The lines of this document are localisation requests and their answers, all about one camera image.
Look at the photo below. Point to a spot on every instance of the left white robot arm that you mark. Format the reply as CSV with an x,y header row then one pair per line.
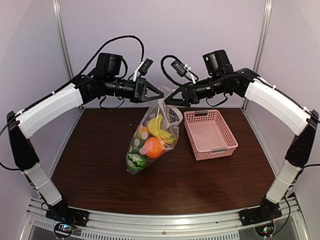
x,y
101,81

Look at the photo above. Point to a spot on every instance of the aluminium frame post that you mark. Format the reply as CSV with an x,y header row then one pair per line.
x,y
62,38
264,31

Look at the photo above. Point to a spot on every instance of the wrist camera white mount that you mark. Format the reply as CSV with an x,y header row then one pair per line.
x,y
142,68
184,71

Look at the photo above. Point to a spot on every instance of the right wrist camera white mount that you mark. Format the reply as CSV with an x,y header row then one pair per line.
x,y
184,71

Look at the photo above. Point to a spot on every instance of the front aluminium rail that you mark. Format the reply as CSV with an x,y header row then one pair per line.
x,y
223,225

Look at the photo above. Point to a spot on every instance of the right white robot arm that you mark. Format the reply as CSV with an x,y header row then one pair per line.
x,y
223,79

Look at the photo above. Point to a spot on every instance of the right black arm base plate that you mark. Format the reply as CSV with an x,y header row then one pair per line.
x,y
257,215

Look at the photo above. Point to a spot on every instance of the left aluminium frame post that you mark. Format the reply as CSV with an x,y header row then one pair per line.
x,y
62,38

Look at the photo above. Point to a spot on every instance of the right aluminium frame post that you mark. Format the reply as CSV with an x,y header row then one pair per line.
x,y
264,31

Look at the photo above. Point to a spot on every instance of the pink perforated plastic basket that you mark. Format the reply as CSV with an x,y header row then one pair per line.
x,y
209,134

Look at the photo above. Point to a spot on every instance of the left round circuit board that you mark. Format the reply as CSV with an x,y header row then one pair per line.
x,y
63,230

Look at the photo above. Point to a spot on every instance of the green toy watermelon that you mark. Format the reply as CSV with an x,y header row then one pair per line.
x,y
136,162

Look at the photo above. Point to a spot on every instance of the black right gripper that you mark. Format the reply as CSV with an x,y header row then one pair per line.
x,y
191,93

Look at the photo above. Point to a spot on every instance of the orange toy orange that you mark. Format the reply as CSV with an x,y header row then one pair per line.
x,y
155,147

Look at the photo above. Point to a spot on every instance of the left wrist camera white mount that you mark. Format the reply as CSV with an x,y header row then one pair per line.
x,y
142,68

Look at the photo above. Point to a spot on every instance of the green orange toy mango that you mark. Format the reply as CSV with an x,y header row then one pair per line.
x,y
139,138

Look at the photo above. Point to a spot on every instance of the clear zip top bag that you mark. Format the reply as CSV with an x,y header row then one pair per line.
x,y
172,118

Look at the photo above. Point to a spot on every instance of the yellow toy banana bunch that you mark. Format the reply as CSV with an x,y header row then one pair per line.
x,y
154,127

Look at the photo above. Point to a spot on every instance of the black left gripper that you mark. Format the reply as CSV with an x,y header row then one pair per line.
x,y
140,89

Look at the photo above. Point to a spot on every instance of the round circuit board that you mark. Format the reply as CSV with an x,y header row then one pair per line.
x,y
264,230
63,230

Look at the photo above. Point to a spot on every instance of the right round circuit board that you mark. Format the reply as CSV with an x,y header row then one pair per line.
x,y
264,230

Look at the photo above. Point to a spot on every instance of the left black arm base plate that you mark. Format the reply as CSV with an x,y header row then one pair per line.
x,y
67,215

